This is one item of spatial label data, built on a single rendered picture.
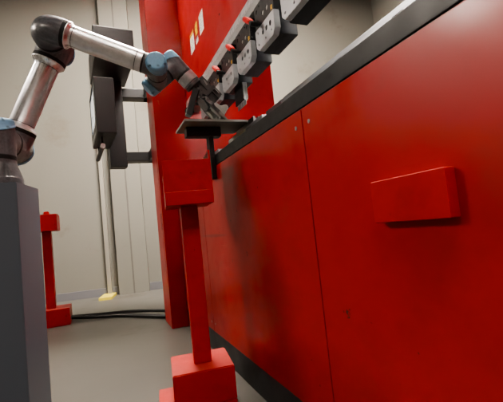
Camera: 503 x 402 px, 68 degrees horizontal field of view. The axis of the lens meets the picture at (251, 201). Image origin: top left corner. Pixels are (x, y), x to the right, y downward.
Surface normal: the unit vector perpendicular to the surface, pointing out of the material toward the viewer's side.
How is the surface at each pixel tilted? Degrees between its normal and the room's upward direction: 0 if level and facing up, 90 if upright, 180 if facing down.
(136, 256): 90
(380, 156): 90
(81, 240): 90
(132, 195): 90
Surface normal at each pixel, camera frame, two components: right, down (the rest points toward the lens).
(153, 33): 0.37, -0.10
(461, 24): -0.92, 0.07
